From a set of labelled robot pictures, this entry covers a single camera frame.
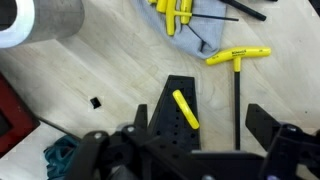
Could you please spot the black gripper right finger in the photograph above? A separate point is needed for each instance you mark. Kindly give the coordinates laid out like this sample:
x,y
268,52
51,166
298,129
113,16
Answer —
x,y
263,130

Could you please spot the black wedge wrench stand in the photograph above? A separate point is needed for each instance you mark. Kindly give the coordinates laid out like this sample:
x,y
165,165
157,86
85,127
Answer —
x,y
165,113

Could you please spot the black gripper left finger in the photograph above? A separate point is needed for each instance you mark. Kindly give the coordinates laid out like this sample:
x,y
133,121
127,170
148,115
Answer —
x,y
141,116

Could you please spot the grey metal cylinder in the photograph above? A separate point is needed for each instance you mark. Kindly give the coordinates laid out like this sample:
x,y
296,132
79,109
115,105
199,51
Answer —
x,y
50,20

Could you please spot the small black square piece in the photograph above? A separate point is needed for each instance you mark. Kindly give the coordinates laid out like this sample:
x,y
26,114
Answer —
x,y
95,102

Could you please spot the grey cloth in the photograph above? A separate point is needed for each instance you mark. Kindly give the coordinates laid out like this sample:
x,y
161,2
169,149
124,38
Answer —
x,y
206,36

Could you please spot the red black microwave oven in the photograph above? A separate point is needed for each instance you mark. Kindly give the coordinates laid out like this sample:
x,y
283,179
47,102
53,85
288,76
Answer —
x,y
16,126

